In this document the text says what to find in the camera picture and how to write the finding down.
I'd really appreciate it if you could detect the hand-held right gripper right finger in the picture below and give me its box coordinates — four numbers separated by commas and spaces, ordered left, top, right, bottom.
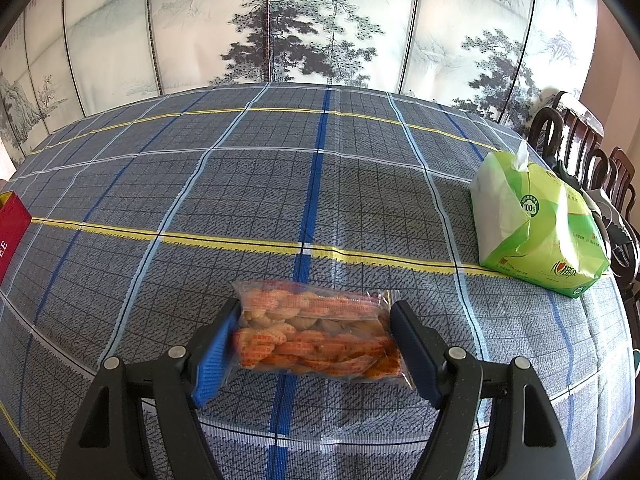
389, 300, 581, 480

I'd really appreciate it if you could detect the red and gold tin box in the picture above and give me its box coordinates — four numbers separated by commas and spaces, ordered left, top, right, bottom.
0, 191, 32, 283

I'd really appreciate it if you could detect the painted folding screen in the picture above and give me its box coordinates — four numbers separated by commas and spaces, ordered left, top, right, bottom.
0, 0, 598, 156

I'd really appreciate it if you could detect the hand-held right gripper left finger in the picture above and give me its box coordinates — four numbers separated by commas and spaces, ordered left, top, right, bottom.
54, 297, 242, 480

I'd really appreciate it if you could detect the black and white bag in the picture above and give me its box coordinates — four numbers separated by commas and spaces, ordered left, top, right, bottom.
582, 185, 640, 273

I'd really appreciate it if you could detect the dark wooden chair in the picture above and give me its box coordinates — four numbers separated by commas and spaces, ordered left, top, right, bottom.
529, 91, 607, 176
595, 147, 640, 281

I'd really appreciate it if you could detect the clear packet of orange snacks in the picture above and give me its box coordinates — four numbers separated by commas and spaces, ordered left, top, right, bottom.
232, 280, 417, 391

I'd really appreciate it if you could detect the green tissue pack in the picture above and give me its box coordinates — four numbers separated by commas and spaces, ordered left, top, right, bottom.
469, 139, 612, 298

